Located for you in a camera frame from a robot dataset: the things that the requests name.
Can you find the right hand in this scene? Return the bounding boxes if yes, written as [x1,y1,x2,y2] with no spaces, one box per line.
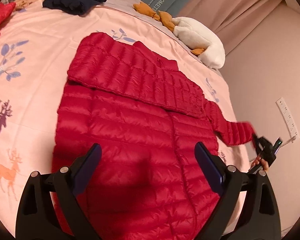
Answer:
[249,154,269,172]

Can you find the white power strip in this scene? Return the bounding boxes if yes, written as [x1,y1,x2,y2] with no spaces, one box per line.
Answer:
[276,97,300,141]

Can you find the white goose plush toy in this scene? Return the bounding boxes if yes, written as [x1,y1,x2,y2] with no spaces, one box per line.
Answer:
[133,2,226,70]

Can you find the pink curtain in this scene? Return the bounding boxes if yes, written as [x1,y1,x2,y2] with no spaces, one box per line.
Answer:
[177,0,283,53]

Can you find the pink printed duvet cover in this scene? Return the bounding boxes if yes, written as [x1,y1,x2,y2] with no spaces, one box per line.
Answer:
[0,1,249,229]

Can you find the grey bed sheet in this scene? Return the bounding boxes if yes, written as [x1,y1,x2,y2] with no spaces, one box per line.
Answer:
[90,0,223,75]

